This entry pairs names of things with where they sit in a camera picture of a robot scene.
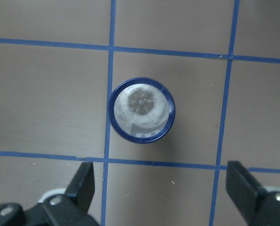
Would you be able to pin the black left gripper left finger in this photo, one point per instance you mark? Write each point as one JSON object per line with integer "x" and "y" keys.
{"x": 81, "y": 189}

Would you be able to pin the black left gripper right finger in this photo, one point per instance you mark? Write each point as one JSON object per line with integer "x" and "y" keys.
{"x": 244, "y": 190}

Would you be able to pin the white blue tennis ball can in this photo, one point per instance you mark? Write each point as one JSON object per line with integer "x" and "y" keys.
{"x": 141, "y": 110}

